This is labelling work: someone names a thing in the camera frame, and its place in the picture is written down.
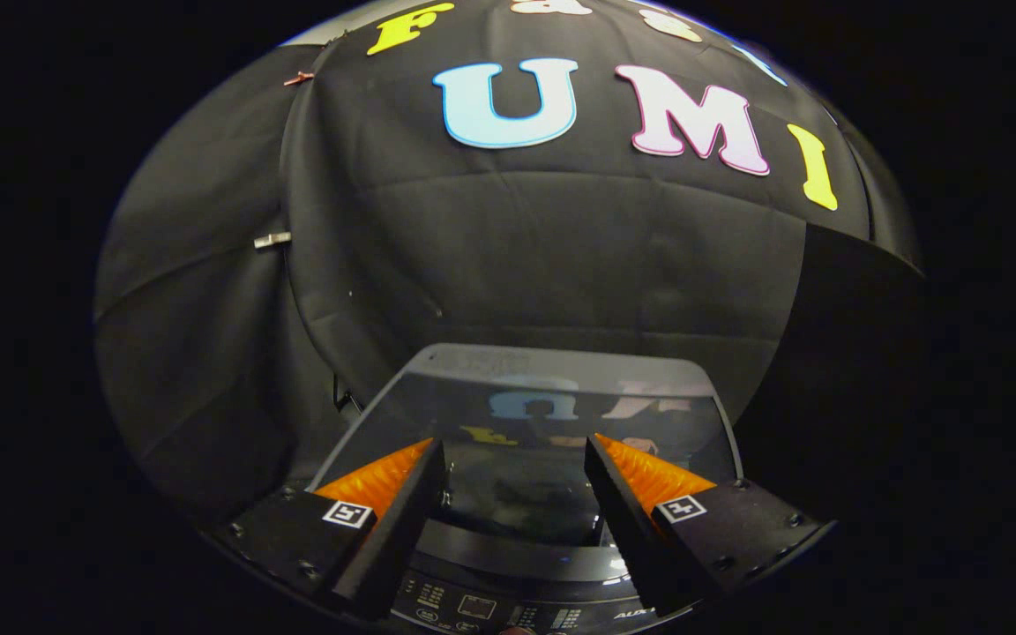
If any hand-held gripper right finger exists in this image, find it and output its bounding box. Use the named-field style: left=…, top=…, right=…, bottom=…
left=584, top=432, right=837, bottom=617

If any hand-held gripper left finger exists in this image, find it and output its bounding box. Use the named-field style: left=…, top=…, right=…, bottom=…
left=213, top=438, right=448, bottom=621

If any grey washing machine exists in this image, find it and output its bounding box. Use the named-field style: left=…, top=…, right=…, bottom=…
left=307, top=344, right=747, bottom=635

